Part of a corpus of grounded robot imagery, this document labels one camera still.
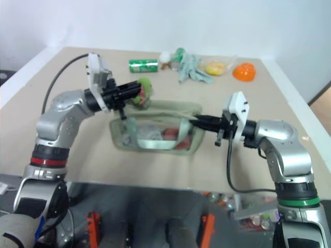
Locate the clear bin of bottles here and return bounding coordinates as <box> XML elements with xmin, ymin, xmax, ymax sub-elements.
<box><xmin>232</xmin><ymin>193</ymin><xmax>281</xmax><ymax>230</ymax></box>

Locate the orange metal bracket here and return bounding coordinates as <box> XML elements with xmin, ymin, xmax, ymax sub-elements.
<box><xmin>86</xmin><ymin>210</ymin><xmax>102</xmax><ymax>248</ymax></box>
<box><xmin>200</xmin><ymin>213</ymin><xmax>216</xmax><ymax>248</ymax></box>

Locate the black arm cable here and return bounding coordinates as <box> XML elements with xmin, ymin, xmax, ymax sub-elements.
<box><xmin>42</xmin><ymin>53</ymin><xmax>91</xmax><ymax>116</ymax></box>
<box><xmin>226</xmin><ymin>138</ymin><xmax>278</xmax><ymax>194</ymax></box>

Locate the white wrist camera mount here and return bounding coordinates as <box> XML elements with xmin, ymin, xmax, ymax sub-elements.
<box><xmin>222</xmin><ymin>91</ymin><xmax>250</xmax><ymax>142</ymax></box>
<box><xmin>86</xmin><ymin>53</ymin><xmax>113</xmax><ymax>114</ymax></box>

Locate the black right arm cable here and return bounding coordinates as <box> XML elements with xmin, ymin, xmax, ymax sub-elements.
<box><xmin>226</xmin><ymin>138</ymin><xmax>278</xmax><ymax>194</ymax></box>

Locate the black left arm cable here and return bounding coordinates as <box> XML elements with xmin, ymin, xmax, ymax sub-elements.
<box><xmin>42</xmin><ymin>53</ymin><xmax>91</xmax><ymax>116</ymax></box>

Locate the yellow fruit in plastic bag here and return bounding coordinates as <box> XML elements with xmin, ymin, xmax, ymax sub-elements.
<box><xmin>200</xmin><ymin>55</ymin><xmax>237</xmax><ymax>77</ymax></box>

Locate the teal crumpled cloth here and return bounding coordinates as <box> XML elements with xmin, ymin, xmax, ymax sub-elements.
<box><xmin>177</xmin><ymin>53</ymin><xmax>215</xmax><ymax>85</ymax></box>

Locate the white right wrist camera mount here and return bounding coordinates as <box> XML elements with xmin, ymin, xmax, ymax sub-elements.
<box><xmin>222</xmin><ymin>91</ymin><xmax>250</xmax><ymax>142</ymax></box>

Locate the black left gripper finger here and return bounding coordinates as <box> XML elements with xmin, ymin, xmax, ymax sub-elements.
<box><xmin>118</xmin><ymin>89</ymin><xmax>142</xmax><ymax>102</ymax></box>
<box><xmin>117</xmin><ymin>80</ymin><xmax>143</xmax><ymax>93</ymax></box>

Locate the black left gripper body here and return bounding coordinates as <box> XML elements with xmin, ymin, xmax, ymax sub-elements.
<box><xmin>102</xmin><ymin>79</ymin><xmax>128</xmax><ymax>121</ymax></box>

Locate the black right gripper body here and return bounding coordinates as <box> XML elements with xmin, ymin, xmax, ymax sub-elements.
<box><xmin>215</xmin><ymin>113</ymin><xmax>240</xmax><ymax>147</ymax></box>

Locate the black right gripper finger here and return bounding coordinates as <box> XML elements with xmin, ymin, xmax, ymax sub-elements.
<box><xmin>190</xmin><ymin>120</ymin><xmax>222</xmax><ymax>132</ymax></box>
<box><xmin>198</xmin><ymin>114</ymin><xmax>222</xmax><ymax>123</ymax></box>

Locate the red item inside pouch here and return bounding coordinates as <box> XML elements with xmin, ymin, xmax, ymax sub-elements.
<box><xmin>161</xmin><ymin>128</ymin><xmax>193</xmax><ymax>150</ymax></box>

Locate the green plush keychain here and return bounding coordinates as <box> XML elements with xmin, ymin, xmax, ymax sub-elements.
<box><xmin>130</xmin><ymin>77</ymin><xmax>155</xmax><ymax>111</ymax></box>

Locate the orange plastic bowl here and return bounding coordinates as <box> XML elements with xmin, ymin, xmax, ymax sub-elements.
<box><xmin>232</xmin><ymin>61</ymin><xmax>257</xmax><ymax>82</ymax></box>

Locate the green zip pouch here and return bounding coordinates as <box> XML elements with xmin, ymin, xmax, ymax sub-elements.
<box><xmin>108</xmin><ymin>99</ymin><xmax>206</xmax><ymax>157</ymax></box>

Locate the green soda can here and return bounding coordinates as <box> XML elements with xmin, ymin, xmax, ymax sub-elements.
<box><xmin>128</xmin><ymin>58</ymin><xmax>159</xmax><ymax>74</ymax></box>

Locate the green plastic bottle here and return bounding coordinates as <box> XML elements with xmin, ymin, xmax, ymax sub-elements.
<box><xmin>174</xmin><ymin>48</ymin><xmax>187</xmax><ymax>63</ymax></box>

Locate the white round ball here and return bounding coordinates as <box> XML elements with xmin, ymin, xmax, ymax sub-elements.
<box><xmin>159</xmin><ymin>51</ymin><xmax>173</xmax><ymax>63</ymax></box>

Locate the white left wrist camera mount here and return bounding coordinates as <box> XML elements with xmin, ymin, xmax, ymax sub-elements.
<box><xmin>86</xmin><ymin>53</ymin><xmax>113</xmax><ymax>114</ymax></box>

